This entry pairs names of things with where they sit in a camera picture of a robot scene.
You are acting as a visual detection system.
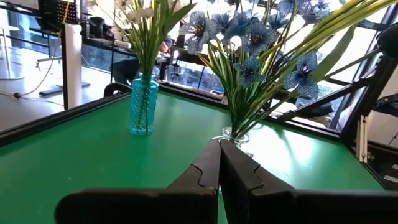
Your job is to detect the pink tulip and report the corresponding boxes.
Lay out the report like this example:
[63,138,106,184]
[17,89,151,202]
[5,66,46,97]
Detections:
[126,7,156,78]

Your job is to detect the green table mat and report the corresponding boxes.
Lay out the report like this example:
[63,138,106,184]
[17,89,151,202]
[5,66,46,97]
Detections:
[0,90,386,224]

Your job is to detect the blue glass vase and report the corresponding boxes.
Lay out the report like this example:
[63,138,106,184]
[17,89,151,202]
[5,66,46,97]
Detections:
[129,73,160,136]

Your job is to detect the white pole with base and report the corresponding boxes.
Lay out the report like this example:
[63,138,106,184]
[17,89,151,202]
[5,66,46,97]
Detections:
[63,23,83,110]

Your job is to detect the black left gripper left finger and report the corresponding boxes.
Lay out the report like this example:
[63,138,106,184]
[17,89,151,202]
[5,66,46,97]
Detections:
[55,139,222,224]

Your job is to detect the white artificial flower bunch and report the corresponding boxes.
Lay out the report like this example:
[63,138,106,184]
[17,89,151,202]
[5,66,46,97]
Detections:
[86,0,162,82]
[113,0,175,82]

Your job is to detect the black perforated stand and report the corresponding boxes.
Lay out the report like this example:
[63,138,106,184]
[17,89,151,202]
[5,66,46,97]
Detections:
[39,0,79,25]

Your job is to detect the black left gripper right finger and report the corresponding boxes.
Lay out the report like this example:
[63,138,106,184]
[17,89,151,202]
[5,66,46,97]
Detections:
[219,139,398,224]

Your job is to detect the blue artificial flower bunch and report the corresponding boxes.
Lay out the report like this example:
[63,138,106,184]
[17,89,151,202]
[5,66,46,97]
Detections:
[178,0,330,141]
[217,0,398,141]

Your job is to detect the clear glass vase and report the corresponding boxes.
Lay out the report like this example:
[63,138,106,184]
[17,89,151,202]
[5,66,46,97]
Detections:
[212,126,255,159]

